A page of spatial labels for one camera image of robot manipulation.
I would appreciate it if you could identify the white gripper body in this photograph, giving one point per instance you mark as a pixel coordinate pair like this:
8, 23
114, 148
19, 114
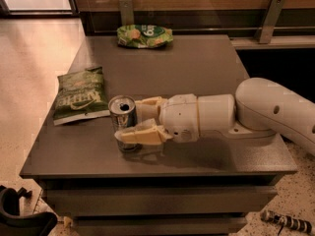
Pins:
179, 116

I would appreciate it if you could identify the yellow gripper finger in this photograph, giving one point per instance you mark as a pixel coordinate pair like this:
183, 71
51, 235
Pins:
149, 108
145, 133

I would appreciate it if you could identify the silver blue redbull can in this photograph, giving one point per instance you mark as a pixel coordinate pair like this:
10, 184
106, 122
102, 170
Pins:
122, 110

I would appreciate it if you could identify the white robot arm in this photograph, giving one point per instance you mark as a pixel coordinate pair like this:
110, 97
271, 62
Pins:
259, 108

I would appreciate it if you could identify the dark green kettle chip bag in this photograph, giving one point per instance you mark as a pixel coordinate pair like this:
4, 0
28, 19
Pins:
80, 96

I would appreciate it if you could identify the light green rice chip bag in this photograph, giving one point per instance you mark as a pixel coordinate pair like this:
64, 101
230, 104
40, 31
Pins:
144, 36

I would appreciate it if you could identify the upper grey drawer front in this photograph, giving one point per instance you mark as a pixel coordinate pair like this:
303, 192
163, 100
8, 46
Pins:
159, 201

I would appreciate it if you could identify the grey drawer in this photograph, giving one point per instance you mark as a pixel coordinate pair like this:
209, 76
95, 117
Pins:
159, 201
175, 226

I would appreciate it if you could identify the grey drawer cabinet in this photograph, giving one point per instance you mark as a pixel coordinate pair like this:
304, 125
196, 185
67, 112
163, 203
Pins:
85, 155

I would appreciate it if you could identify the lower grey drawer front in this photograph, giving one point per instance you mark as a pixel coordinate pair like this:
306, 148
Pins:
175, 226

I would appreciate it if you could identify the black white striped stick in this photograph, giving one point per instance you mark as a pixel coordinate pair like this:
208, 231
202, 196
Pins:
289, 222

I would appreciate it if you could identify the left metal wall bracket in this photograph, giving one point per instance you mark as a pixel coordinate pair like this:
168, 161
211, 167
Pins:
126, 12

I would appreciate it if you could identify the metal wall bracket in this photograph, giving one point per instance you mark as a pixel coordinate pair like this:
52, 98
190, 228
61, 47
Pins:
265, 32
126, 12

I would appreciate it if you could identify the right metal wall bracket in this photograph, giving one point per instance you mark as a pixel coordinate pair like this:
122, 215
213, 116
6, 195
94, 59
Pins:
265, 32

